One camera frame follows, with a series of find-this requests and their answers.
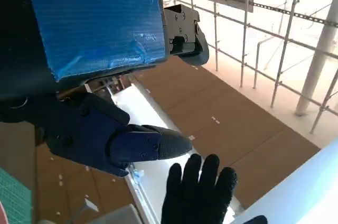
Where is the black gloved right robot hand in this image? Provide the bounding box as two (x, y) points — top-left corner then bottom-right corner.
(161, 153), (268, 224)

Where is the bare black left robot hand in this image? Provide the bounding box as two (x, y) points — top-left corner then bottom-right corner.
(0, 0), (210, 179)

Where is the pink bowl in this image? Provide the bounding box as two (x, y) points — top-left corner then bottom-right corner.
(0, 202), (7, 224)

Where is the white mesh cabinet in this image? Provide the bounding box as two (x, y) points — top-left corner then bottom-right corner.
(109, 80), (192, 224)

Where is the white round pillar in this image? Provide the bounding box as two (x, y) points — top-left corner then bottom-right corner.
(294, 0), (338, 116)

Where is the green cutting mat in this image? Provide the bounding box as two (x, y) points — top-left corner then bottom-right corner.
(0, 167), (34, 224)

